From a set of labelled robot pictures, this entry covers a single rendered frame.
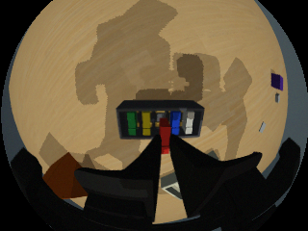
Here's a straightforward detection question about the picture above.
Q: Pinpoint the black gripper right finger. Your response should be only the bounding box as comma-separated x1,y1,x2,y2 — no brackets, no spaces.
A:
168,134,262,218

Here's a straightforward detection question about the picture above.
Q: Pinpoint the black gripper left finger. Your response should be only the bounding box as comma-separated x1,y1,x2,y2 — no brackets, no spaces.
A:
74,135,162,222

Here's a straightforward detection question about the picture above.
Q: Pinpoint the yellow fuse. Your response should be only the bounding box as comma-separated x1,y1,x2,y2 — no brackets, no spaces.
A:
142,112,150,135

